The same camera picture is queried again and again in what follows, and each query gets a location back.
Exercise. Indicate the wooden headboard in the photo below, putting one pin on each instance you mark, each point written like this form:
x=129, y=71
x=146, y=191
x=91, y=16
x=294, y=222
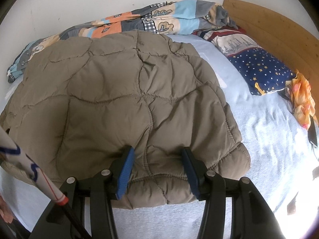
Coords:
x=285, y=39

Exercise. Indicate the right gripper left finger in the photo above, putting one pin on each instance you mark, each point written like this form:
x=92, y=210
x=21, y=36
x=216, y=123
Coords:
x=88, y=213

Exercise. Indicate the navy star pillow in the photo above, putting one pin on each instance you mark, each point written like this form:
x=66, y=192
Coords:
x=261, y=70

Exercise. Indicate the olive puffer hooded jacket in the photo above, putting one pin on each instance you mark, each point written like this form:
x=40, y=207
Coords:
x=82, y=100

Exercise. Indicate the person left hand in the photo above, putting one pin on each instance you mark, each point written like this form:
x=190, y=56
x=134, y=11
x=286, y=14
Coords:
x=5, y=211

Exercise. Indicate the orange floral cloth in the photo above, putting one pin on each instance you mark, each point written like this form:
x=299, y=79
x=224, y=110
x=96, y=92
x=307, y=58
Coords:
x=303, y=104

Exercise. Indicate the light blue cloud bedsheet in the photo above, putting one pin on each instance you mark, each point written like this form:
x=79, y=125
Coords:
x=280, y=153

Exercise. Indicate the patchwork cartoon quilt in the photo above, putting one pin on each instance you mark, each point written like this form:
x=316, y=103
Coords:
x=182, y=18

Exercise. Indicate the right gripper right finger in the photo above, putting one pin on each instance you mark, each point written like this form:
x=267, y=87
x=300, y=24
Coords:
x=251, y=217

